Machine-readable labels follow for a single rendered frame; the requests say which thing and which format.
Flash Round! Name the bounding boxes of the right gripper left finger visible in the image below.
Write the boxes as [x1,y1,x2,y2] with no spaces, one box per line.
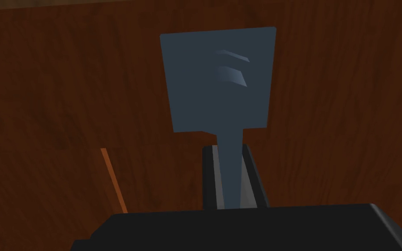
[202,145,226,211]

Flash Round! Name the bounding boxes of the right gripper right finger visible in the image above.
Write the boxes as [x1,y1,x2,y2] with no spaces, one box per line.
[239,143,269,209]

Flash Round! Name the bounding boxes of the dark blue spatula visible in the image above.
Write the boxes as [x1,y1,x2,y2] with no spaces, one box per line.
[159,26,277,210]

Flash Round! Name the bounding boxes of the thin orange stick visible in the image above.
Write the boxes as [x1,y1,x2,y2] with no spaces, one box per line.
[100,148,129,214]

